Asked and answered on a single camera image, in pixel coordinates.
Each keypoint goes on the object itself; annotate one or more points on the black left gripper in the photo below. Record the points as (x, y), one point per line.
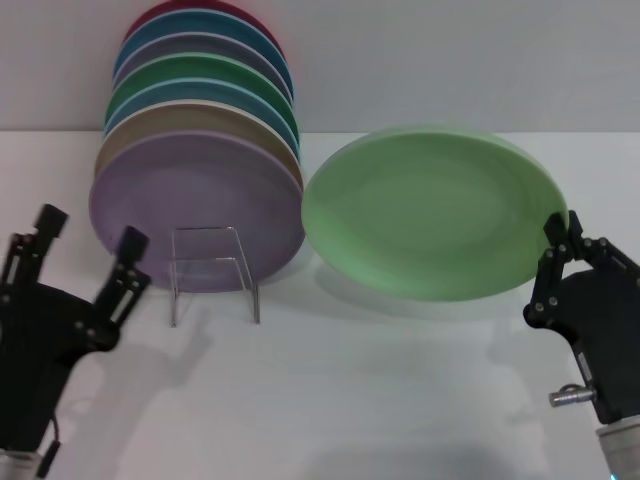
(35, 340)

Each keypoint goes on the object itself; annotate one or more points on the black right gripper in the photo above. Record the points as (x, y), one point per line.
(595, 320)

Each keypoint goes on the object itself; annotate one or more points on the light green plate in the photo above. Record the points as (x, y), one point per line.
(430, 215)

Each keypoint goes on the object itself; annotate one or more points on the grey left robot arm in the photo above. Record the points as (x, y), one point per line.
(17, 465)

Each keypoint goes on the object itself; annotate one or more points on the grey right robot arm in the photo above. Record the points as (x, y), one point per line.
(622, 450)

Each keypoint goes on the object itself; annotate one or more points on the lilac plate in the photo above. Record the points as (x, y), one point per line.
(200, 200)

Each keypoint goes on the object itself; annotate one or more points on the tan plate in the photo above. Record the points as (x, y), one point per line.
(190, 120)

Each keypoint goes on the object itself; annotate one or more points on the light blue plate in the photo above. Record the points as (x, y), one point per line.
(165, 95)

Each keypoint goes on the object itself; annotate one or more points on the dark green plate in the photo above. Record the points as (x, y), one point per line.
(200, 67)

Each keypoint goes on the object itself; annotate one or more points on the grey purple plate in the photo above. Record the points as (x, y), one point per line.
(200, 44)

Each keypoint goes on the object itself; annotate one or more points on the red plate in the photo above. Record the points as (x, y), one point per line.
(155, 7)

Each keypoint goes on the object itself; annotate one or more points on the teal blue plate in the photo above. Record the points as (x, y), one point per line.
(200, 22)

